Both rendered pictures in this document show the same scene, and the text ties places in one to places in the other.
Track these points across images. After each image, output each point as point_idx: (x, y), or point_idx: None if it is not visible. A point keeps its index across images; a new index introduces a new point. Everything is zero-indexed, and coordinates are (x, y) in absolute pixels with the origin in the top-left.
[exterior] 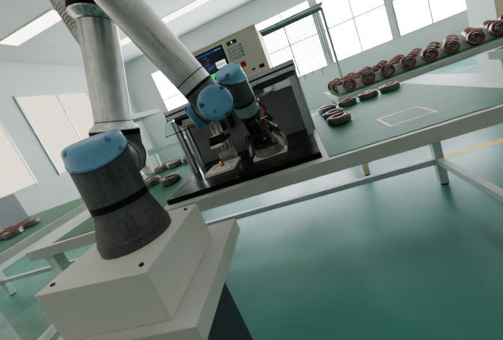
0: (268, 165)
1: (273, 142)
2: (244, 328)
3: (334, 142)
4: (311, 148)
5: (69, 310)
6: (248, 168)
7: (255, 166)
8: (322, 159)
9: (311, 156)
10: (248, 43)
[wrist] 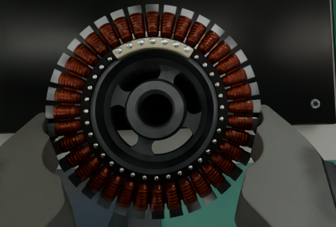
0: (125, 85)
1: (187, 63)
2: None
3: None
4: (306, 48)
5: None
6: (22, 36)
7: (61, 49)
8: (318, 145)
9: (297, 125)
10: None
